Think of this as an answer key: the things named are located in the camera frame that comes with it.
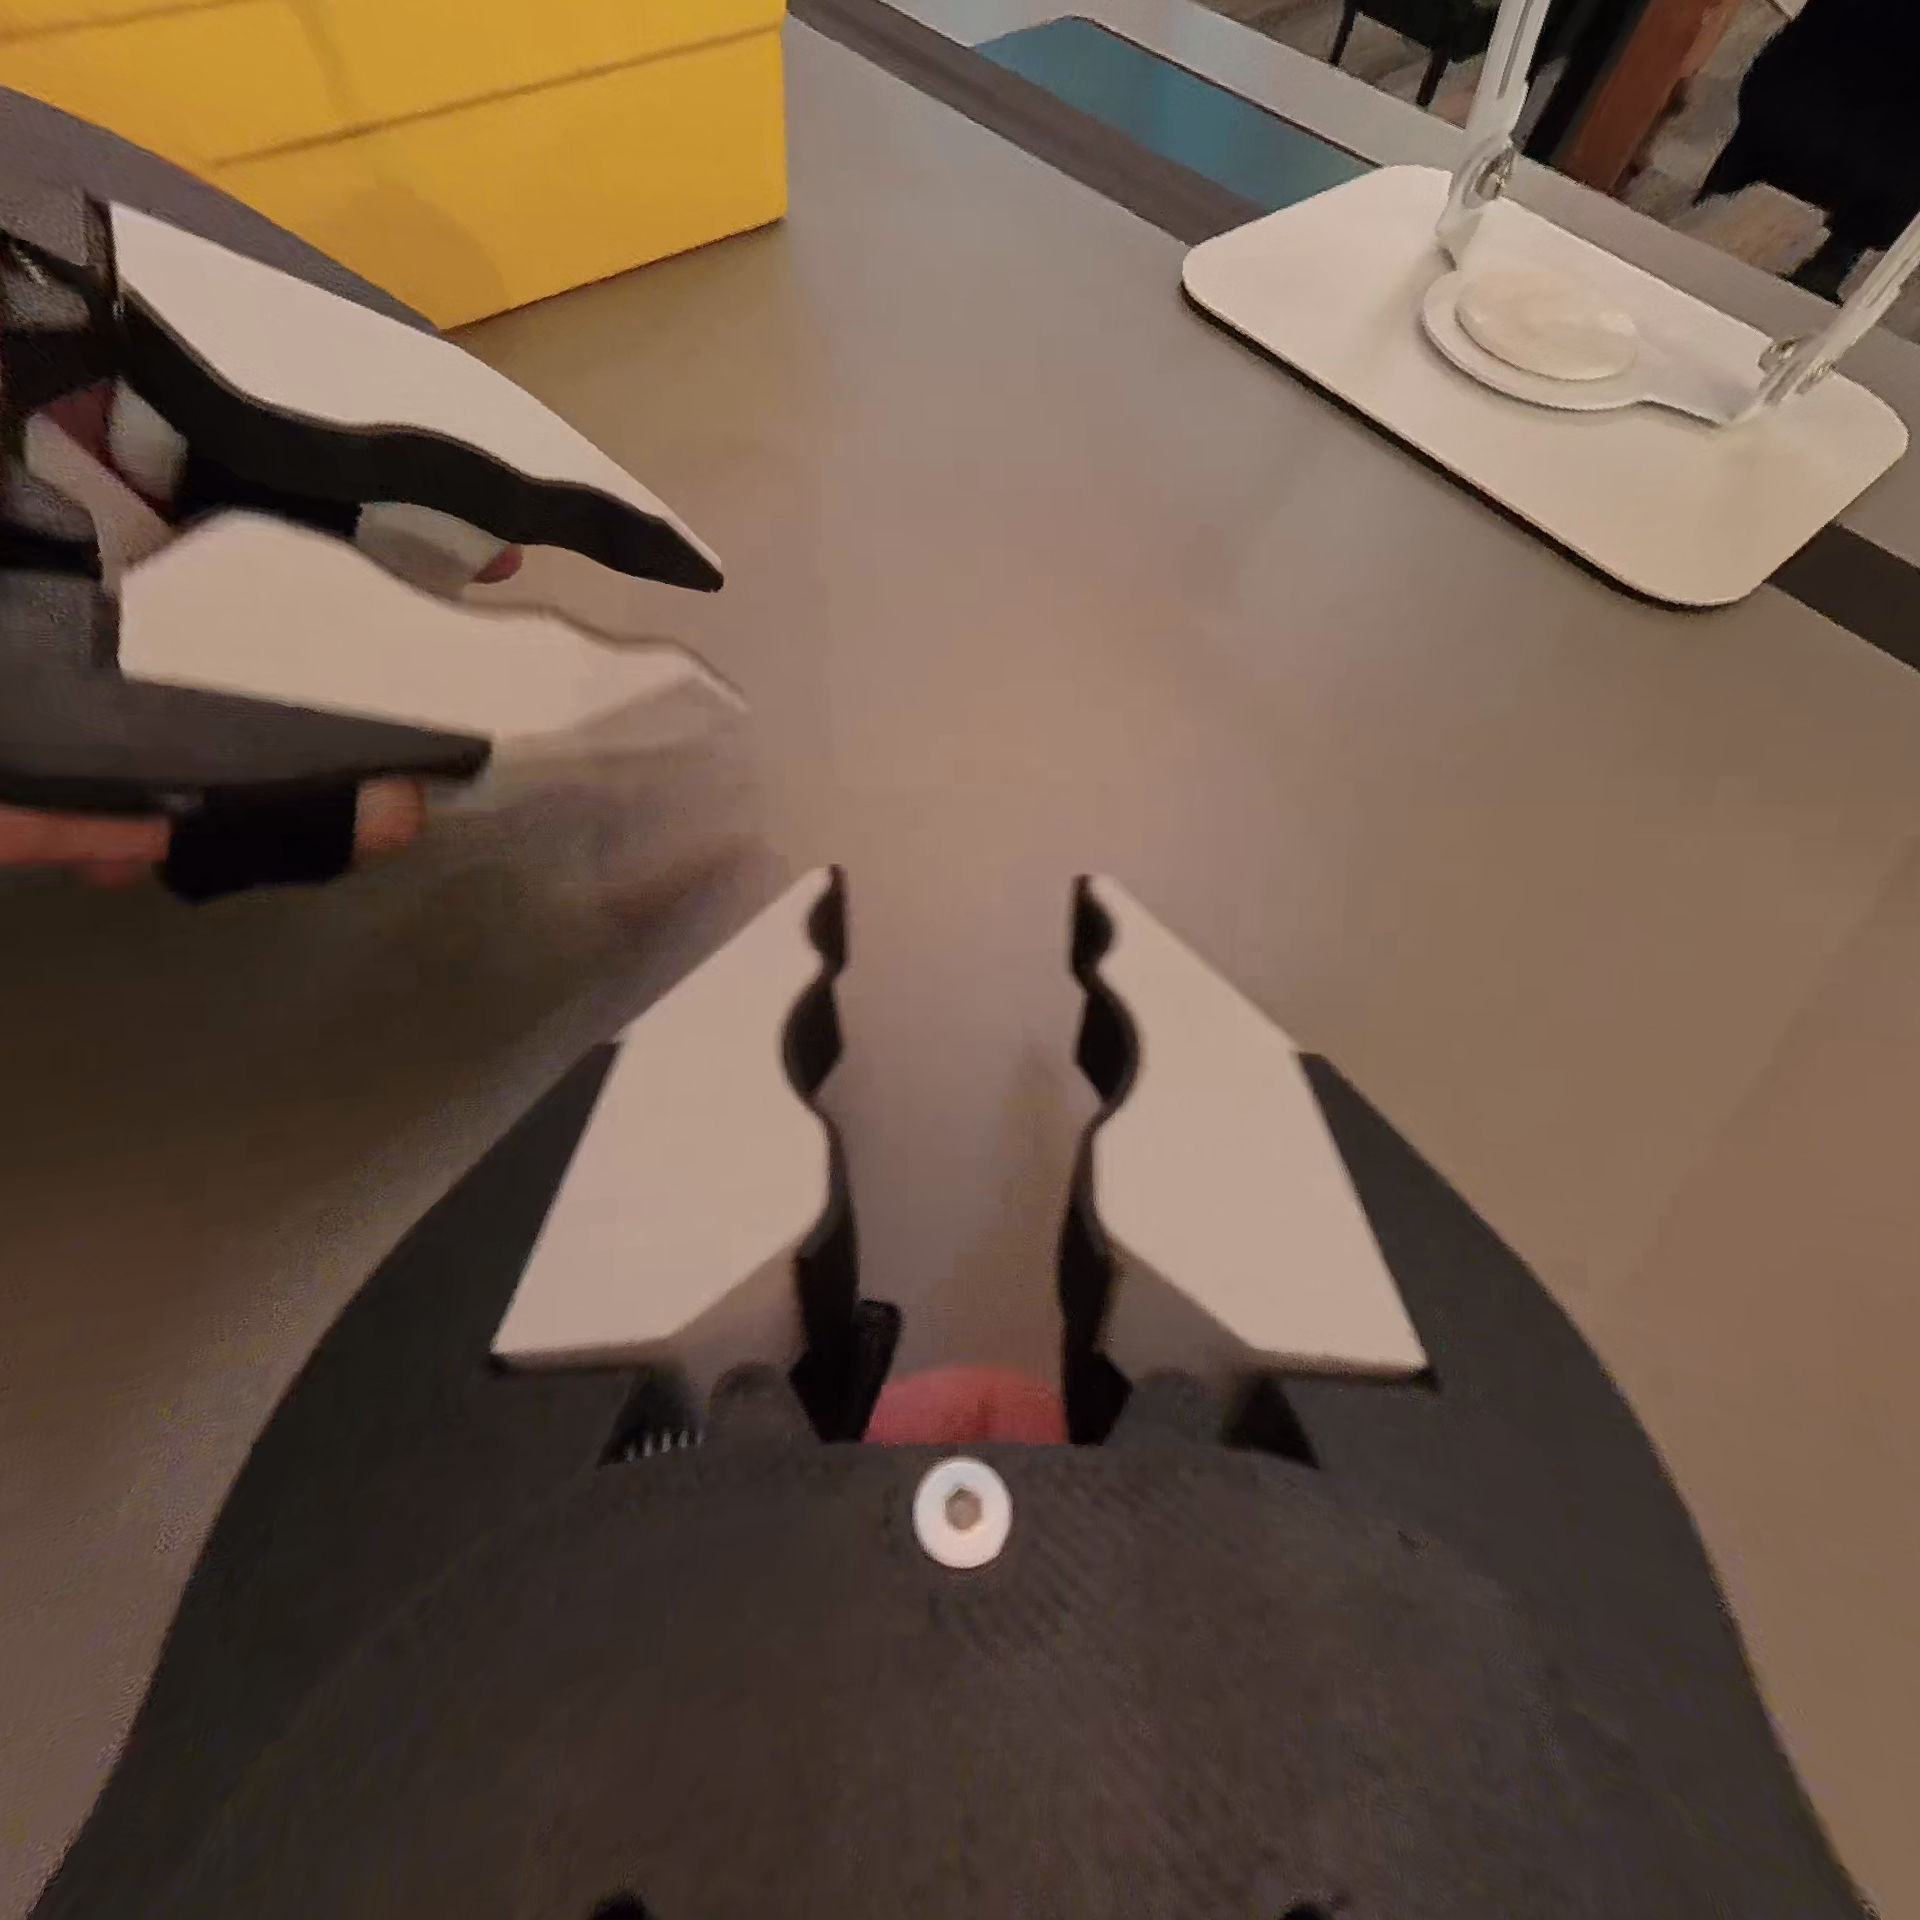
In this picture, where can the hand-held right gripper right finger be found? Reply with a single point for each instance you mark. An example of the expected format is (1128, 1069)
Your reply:
(1245, 1200)

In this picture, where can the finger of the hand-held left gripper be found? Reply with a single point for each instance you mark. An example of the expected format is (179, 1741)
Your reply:
(301, 629)
(301, 346)

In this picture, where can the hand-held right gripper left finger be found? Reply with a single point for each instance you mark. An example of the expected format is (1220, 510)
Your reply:
(676, 1200)

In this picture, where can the yellow plastic bin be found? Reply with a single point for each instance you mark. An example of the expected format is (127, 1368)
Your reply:
(525, 148)

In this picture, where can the person's left hand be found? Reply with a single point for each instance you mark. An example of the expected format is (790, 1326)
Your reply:
(76, 849)

